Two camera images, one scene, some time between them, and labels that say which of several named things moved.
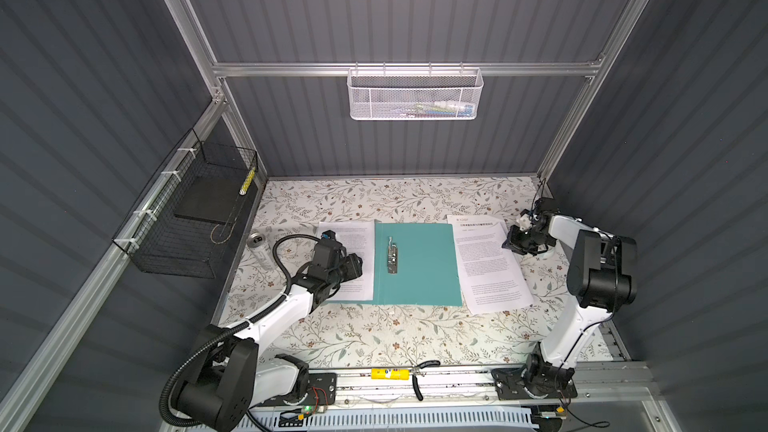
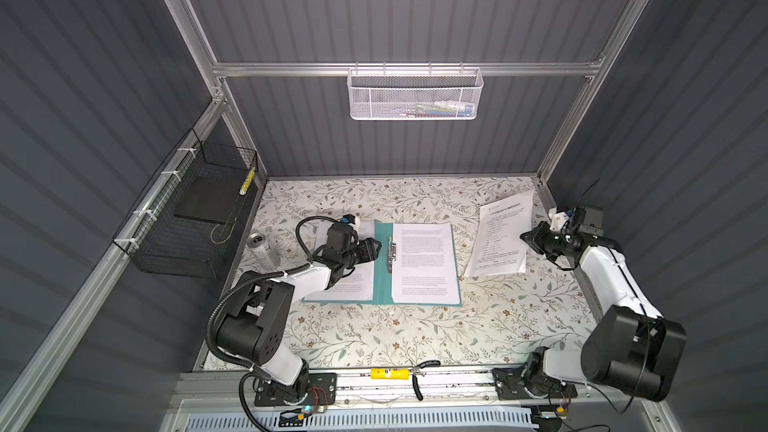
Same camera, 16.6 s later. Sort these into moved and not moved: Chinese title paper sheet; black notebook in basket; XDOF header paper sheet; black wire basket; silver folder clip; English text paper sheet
Moved: XDOF header paper sheet; Chinese title paper sheet
Not moved: silver folder clip; black wire basket; English text paper sheet; black notebook in basket
